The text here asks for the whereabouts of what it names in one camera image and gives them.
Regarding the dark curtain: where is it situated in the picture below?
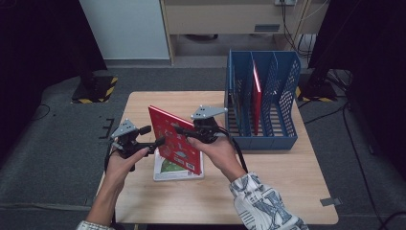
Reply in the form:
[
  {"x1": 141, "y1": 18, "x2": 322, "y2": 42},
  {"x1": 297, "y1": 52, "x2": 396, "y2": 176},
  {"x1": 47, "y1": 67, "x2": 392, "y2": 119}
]
[
  {"x1": 0, "y1": 0, "x2": 108, "y2": 167},
  {"x1": 307, "y1": 0, "x2": 406, "y2": 180}
]

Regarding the person's left hand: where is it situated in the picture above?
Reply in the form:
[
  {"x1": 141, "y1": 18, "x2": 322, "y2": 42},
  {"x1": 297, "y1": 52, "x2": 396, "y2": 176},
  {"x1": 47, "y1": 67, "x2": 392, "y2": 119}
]
[{"x1": 103, "y1": 146, "x2": 150, "y2": 196}]

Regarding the person's right hand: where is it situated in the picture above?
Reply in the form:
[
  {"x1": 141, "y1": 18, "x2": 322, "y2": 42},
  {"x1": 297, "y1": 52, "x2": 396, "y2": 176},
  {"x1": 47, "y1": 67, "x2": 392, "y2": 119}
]
[{"x1": 186, "y1": 120, "x2": 243, "y2": 181}]

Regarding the black stand with striped base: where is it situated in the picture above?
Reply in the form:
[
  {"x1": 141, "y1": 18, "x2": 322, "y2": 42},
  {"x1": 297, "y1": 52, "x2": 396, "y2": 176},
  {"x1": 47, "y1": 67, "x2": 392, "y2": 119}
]
[
  {"x1": 70, "y1": 60, "x2": 119, "y2": 104},
  {"x1": 295, "y1": 68, "x2": 339, "y2": 104}
]

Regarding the hanging cable bundle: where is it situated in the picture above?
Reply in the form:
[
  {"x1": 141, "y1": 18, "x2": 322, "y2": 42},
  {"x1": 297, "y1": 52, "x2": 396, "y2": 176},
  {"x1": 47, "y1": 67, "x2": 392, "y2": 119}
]
[{"x1": 280, "y1": 0, "x2": 329, "y2": 60}]

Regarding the blue plastic file rack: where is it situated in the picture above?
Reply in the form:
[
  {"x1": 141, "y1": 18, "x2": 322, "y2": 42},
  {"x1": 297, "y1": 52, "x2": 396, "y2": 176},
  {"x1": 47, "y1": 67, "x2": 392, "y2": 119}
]
[{"x1": 223, "y1": 48, "x2": 302, "y2": 151}]

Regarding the beige wooden cabinet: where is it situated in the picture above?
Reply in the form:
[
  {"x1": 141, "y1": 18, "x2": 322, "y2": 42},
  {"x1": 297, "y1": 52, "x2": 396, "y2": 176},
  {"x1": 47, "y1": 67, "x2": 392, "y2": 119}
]
[{"x1": 159, "y1": 0, "x2": 329, "y2": 66}]

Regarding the white green leaf book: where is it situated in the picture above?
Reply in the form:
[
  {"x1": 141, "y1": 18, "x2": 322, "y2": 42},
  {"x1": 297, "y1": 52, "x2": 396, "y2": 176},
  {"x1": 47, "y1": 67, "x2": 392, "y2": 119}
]
[{"x1": 152, "y1": 148, "x2": 205, "y2": 182}]

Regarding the long black floor cable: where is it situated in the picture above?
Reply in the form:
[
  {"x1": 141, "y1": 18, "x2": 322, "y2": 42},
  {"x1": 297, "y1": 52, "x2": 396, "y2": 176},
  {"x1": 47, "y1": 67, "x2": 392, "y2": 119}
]
[{"x1": 341, "y1": 104, "x2": 406, "y2": 230}]

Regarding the left hand-held gripper cable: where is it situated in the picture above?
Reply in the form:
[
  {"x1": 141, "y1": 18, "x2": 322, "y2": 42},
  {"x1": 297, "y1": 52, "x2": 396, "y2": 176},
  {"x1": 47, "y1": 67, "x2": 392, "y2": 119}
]
[{"x1": 103, "y1": 147, "x2": 119, "y2": 175}]

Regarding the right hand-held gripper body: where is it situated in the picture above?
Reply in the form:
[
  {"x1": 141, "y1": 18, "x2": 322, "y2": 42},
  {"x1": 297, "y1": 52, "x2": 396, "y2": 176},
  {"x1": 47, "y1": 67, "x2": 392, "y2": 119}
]
[{"x1": 190, "y1": 104, "x2": 230, "y2": 145}]

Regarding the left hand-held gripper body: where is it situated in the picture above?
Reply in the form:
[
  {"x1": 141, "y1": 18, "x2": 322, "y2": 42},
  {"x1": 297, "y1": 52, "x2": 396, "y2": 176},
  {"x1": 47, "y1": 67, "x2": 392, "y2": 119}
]
[{"x1": 109, "y1": 118, "x2": 151, "y2": 160}]

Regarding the white panel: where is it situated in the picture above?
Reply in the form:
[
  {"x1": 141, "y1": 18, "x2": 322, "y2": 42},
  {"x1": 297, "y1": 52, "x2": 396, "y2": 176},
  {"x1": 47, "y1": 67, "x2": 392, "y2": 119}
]
[{"x1": 79, "y1": 0, "x2": 170, "y2": 60}]

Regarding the red picture book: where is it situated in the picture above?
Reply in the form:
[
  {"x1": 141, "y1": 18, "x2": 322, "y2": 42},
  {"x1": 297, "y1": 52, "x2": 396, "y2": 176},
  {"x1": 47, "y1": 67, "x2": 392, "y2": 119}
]
[
  {"x1": 252, "y1": 60, "x2": 263, "y2": 136},
  {"x1": 147, "y1": 104, "x2": 205, "y2": 176}
]

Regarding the right hand-held gripper cable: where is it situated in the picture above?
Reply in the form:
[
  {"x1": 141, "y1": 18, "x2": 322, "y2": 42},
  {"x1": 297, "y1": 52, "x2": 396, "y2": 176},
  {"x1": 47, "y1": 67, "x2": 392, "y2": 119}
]
[{"x1": 219, "y1": 127, "x2": 249, "y2": 174}]

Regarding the hand-held gripper cable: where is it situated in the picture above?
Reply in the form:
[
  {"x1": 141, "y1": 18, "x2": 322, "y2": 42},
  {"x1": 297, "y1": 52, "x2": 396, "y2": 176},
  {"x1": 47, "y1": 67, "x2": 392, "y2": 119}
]
[
  {"x1": 103, "y1": 147, "x2": 119, "y2": 175},
  {"x1": 219, "y1": 127, "x2": 249, "y2": 174}
]

